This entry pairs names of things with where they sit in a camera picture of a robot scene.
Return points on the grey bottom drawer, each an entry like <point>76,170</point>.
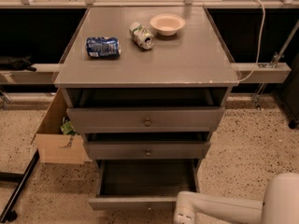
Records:
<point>143,184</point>

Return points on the grey drawer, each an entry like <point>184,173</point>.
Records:
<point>143,184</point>
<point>121,150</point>
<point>145,120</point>

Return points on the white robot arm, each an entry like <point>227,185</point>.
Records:
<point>280,205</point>

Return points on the grey middle drawer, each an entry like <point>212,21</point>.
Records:
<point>121,150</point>

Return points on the grey top drawer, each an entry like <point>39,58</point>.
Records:
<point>145,120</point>

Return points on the grey wooden drawer cabinet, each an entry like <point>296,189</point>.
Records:
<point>189,69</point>

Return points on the green packet in box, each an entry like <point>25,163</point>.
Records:
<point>67,127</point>

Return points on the cardboard box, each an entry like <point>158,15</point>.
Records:
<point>54,146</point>

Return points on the black cart with wheel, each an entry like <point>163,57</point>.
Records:
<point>290,94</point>

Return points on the black floor stand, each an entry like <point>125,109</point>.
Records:
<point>9,214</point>

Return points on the blue soda can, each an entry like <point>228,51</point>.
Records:
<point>103,47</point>

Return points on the green and silver soda can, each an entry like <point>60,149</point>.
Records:
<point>141,35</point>

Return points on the metal diagonal strut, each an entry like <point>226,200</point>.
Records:
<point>281,48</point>

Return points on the white paper bowl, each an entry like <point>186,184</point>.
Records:
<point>167,24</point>

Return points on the grey horizontal rail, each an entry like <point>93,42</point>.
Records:
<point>46,72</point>

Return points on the black object on rail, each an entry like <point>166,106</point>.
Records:
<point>16,63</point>

